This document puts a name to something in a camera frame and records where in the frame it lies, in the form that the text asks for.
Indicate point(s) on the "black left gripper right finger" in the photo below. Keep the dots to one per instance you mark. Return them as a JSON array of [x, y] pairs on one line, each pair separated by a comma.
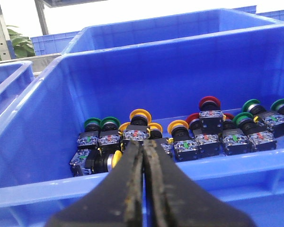
[[177, 201]]

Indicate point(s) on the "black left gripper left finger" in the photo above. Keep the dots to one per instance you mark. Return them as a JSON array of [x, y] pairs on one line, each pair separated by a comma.
[[115, 202]]

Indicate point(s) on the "blue source bin with buttons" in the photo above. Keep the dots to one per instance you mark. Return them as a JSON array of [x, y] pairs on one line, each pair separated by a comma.
[[39, 129]]

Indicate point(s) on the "yellow push button lying sideways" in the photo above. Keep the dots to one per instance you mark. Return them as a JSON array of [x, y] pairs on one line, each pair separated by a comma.
[[91, 161]]

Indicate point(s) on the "red push button left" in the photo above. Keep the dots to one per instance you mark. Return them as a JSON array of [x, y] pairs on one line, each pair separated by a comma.
[[209, 144]]

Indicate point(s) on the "red push button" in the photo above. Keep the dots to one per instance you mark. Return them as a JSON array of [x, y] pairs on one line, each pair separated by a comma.
[[209, 144], [234, 141]]

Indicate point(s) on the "green push button far left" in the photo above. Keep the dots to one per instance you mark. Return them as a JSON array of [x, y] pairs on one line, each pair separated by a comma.
[[89, 138]]

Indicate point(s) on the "yellow push button behind right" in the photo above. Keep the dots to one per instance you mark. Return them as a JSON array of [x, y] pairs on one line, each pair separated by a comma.
[[156, 133]]

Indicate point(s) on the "yellow push button tall centre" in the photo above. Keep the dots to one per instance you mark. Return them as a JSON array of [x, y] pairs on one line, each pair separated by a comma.
[[138, 130]]

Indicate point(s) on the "yellow push button behind left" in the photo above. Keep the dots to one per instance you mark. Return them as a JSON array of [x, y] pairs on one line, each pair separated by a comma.
[[122, 127]]

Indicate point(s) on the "red push button right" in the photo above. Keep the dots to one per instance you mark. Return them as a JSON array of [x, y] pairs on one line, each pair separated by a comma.
[[234, 141]]

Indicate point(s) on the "green push button middle right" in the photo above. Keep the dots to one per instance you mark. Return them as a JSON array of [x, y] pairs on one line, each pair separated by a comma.
[[259, 136]]

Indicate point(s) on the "green push button rear right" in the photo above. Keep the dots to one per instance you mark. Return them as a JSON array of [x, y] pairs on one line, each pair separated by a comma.
[[272, 119]]

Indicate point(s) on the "blue bin at far left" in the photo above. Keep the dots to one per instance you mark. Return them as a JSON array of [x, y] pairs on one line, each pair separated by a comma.
[[14, 78]]

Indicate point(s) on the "blue crates in background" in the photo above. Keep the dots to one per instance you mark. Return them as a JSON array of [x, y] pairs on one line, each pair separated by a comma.
[[50, 44]]

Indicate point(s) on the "blue bin behind source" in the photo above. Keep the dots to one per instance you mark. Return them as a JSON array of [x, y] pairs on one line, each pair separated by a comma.
[[164, 28]]

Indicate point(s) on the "green potted plant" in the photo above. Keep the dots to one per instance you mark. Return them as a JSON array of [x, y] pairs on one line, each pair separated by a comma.
[[22, 45]]

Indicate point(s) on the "grey perforated metal post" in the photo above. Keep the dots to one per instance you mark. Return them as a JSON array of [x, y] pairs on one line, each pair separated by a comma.
[[6, 47]]

